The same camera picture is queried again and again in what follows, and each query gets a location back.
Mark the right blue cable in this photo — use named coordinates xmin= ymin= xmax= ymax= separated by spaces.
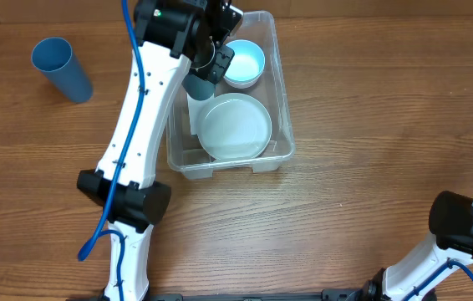
xmin=401 ymin=258 xmax=473 ymax=301

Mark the light blue bowl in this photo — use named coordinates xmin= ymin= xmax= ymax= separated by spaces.
xmin=225 ymin=39 xmax=266 ymax=80

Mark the white label in bin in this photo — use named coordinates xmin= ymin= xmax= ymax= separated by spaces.
xmin=187 ymin=94 xmax=204 ymax=135

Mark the clear plastic storage bin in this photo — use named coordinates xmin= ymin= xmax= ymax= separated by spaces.
xmin=165 ymin=11 xmax=296 ymax=180

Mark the grey bowl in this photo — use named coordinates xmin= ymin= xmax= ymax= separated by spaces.
xmin=224 ymin=76 xmax=260 ymax=89

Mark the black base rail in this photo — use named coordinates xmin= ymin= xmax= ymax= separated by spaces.
xmin=145 ymin=288 xmax=361 ymax=301

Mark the dark blue cup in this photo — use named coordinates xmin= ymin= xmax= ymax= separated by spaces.
xmin=182 ymin=74 xmax=216 ymax=101
xmin=31 ymin=37 xmax=94 ymax=104

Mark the grey plate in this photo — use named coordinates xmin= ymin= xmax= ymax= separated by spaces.
xmin=196 ymin=93 xmax=272 ymax=161

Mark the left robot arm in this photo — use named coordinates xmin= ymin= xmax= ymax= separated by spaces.
xmin=77 ymin=1 xmax=244 ymax=300

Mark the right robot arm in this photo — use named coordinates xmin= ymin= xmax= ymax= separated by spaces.
xmin=353 ymin=191 xmax=473 ymax=301

